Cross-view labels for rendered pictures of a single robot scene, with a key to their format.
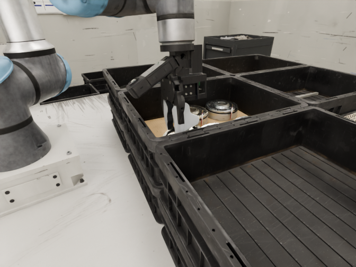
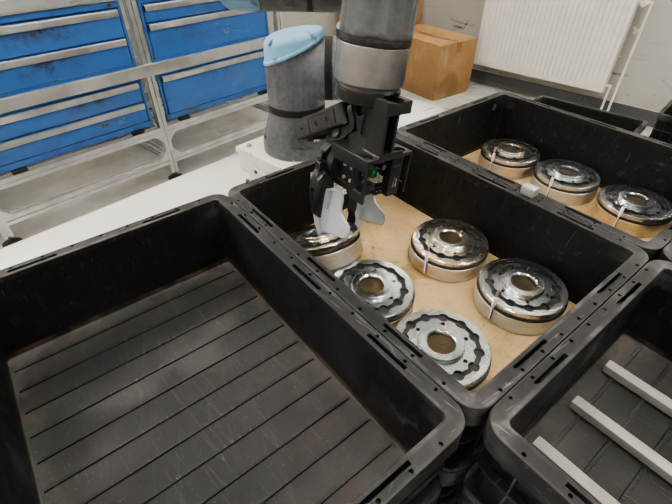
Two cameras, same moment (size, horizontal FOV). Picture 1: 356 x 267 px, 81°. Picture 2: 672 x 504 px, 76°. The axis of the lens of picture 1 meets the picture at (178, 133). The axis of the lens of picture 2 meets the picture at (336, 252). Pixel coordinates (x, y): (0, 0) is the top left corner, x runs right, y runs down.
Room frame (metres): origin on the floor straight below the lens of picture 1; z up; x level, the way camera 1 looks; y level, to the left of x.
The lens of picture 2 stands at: (0.33, -0.45, 1.22)
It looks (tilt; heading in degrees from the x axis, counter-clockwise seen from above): 40 degrees down; 77
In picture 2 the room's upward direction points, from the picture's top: straight up
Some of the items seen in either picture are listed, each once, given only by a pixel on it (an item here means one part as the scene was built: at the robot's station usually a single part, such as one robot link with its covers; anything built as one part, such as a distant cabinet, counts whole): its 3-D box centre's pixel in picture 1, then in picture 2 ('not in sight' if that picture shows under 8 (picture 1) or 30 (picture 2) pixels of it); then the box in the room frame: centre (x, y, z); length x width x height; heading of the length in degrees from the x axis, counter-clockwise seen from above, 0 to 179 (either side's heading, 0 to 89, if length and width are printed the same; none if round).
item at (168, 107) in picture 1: (176, 115); (368, 212); (0.48, 0.00, 0.89); 0.06 x 0.03 x 0.09; 116
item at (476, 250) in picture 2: (190, 112); (449, 241); (0.58, -0.04, 0.86); 0.10 x 0.10 x 0.01
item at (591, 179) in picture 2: not in sight; (567, 174); (0.85, 0.09, 0.86); 0.10 x 0.10 x 0.01
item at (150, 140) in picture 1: (205, 101); (416, 227); (0.51, -0.07, 0.92); 0.40 x 0.30 x 0.02; 115
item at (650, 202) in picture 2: not in sight; (636, 199); (0.90, -0.01, 0.86); 0.05 x 0.05 x 0.01
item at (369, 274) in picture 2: not in sight; (371, 285); (0.45, -0.10, 0.86); 0.05 x 0.05 x 0.01
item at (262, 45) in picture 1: (233, 78); not in sight; (2.46, -0.65, 0.45); 0.60 x 0.45 x 0.90; 123
